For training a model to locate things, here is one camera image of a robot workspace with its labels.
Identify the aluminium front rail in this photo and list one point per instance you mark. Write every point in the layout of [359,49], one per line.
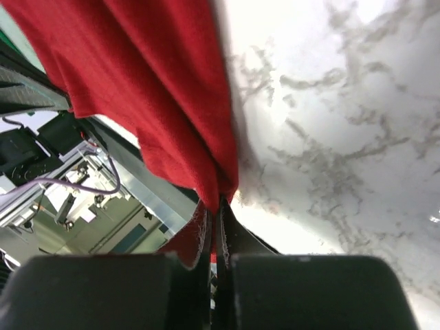
[87,181]

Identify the green plastic bin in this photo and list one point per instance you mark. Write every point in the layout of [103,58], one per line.
[5,39]

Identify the dark red t shirt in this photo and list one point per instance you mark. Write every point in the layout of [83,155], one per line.
[154,67]

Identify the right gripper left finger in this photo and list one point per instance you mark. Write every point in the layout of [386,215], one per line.
[168,289]

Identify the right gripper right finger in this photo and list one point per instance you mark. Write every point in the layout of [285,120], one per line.
[259,288]

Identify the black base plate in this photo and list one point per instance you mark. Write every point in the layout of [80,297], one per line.
[24,89]

